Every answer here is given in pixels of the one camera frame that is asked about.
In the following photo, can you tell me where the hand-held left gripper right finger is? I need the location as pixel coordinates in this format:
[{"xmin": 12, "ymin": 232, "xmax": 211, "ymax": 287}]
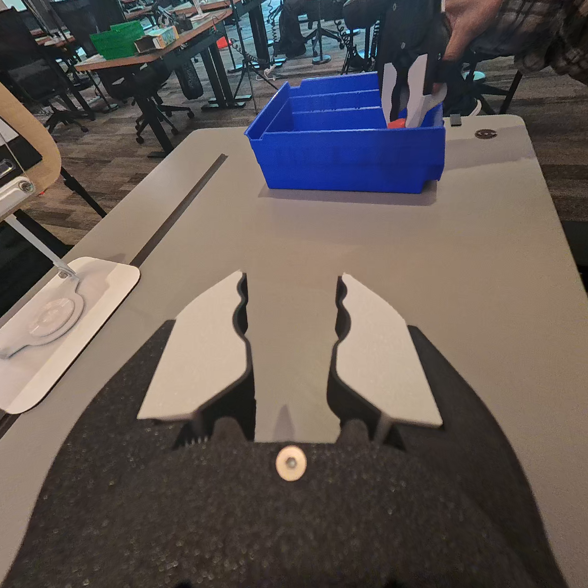
[{"xmin": 327, "ymin": 273, "xmax": 444, "ymax": 443}]

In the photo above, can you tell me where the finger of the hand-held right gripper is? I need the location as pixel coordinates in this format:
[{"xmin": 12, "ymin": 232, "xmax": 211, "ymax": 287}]
[
  {"xmin": 404, "ymin": 54, "xmax": 430, "ymax": 130},
  {"xmin": 380, "ymin": 62, "xmax": 398, "ymax": 126}
]

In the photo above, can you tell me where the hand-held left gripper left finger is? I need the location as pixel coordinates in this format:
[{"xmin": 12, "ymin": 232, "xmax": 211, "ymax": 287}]
[{"xmin": 137, "ymin": 270, "xmax": 255, "ymax": 421}]

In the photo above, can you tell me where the blue plastic bin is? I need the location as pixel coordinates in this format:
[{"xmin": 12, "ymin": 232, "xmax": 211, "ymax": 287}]
[{"xmin": 244, "ymin": 71, "xmax": 447, "ymax": 194}]

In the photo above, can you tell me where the person's right forearm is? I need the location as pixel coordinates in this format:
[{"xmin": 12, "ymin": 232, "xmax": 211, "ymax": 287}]
[{"xmin": 469, "ymin": 0, "xmax": 588, "ymax": 85}]

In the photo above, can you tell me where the person's right hand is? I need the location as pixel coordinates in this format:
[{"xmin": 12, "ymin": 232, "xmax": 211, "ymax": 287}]
[{"xmin": 442, "ymin": 0, "xmax": 502, "ymax": 62}]

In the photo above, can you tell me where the white tablet stand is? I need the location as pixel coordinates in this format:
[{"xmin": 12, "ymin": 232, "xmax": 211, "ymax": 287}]
[{"xmin": 0, "ymin": 179, "xmax": 141, "ymax": 414}]

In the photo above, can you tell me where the wooden desk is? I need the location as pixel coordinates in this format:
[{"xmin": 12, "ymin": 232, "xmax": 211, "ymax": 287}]
[{"xmin": 75, "ymin": 9, "xmax": 235, "ymax": 159}]

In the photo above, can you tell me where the small cardboard box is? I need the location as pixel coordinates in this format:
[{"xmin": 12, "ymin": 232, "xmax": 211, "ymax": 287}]
[{"xmin": 134, "ymin": 25, "xmax": 180, "ymax": 52}]

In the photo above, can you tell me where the green plastic crate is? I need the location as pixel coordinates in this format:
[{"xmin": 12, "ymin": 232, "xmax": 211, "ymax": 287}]
[{"xmin": 89, "ymin": 21, "xmax": 145, "ymax": 60}]

